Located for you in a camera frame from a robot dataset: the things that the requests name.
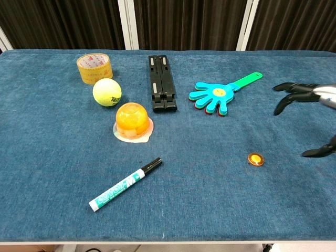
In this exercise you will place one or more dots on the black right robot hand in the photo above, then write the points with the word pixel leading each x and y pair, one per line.
pixel 299 94

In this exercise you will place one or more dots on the small orange round object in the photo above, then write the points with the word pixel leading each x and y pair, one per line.
pixel 256 159

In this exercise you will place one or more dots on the colourful plastic hand clapper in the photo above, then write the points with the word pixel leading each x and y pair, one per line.
pixel 215 95

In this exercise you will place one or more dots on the black folding stand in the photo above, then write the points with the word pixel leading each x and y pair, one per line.
pixel 162 81

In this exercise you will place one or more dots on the blue table cloth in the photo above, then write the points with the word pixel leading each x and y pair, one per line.
pixel 168 183

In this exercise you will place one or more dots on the orange fruit jelly cup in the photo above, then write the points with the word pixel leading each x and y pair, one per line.
pixel 132 120

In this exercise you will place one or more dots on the yellow tennis ball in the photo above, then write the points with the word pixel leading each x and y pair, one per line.
pixel 107 92

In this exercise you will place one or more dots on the white green marker pen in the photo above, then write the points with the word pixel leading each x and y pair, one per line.
pixel 126 183

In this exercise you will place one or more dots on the clear yellowish tape roll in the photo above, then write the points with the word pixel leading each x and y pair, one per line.
pixel 93 68

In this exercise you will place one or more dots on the dark pleated curtain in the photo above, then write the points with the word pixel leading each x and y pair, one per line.
pixel 65 23

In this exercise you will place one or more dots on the white frame post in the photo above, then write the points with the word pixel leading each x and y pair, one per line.
pixel 5 40
pixel 127 23
pixel 245 25

